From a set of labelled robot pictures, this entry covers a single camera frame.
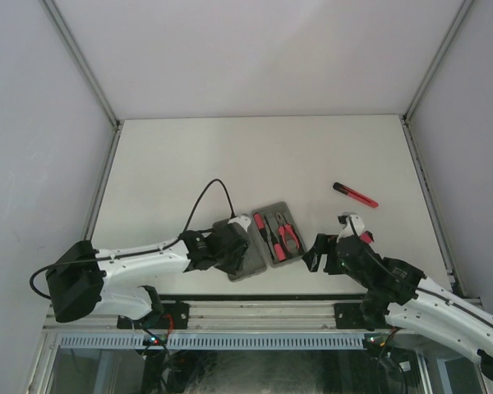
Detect red-handled screwdriver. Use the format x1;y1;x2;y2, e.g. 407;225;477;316
265;218;286;262
253;213;276;262

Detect grey plastic tool case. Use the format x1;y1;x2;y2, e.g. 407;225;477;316
227;201;307;282

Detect red black pliers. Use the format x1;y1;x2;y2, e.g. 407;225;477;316
275;212;301;254

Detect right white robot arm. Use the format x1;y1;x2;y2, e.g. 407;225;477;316
303;232;493;382

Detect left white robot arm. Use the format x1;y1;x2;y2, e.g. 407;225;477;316
45;216;251;328

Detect red black bit holder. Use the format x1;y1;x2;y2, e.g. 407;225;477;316
360;231;374;244

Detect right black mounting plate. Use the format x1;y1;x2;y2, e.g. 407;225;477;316
334;302;379;331

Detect black mounting plate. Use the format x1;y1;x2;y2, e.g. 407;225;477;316
334;302;379;331
117;301;190;330

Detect red black utility knife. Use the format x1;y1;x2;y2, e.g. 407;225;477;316
333;182;379;208

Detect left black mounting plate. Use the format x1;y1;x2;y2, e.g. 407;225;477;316
117;301;190;330

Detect right black camera cable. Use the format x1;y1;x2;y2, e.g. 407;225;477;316
340;213;493;329

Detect black camera cable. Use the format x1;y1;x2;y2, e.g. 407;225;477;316
29;178;239;300
340;213;493;329

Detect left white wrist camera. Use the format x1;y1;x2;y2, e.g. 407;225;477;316
227;214;252;232

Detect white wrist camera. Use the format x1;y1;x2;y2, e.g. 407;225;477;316
227;214;252;232
338;212;366;241

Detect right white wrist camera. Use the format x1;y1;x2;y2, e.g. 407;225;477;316
338;212;366;241

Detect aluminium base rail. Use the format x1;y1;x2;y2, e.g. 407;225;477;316
43;298;488;332

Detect left black camera cable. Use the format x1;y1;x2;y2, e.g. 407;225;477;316
29;178;239;300

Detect left aluminium frame post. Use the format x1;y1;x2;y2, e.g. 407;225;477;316
39;0;122;239

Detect aluminium frame post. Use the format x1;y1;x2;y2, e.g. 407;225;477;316
401;0;476;247
39;0;122;239

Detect blue slotted cable duct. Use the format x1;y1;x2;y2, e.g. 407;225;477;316
58;332;366;350

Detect right aluminium frame post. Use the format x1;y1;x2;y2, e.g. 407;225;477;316
401;0;476;247

